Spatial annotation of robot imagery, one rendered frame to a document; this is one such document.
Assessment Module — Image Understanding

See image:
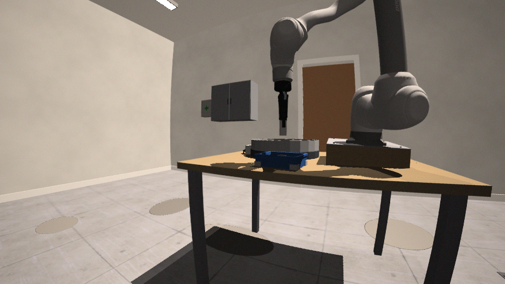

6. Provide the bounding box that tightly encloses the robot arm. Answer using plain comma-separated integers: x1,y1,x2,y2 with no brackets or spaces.
270,0,429,146

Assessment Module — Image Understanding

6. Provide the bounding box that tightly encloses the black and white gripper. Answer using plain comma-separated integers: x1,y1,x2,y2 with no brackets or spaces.
274,80,292,135

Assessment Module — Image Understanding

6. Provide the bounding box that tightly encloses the blue plastic crate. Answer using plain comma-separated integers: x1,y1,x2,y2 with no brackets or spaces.
254,151,308,170

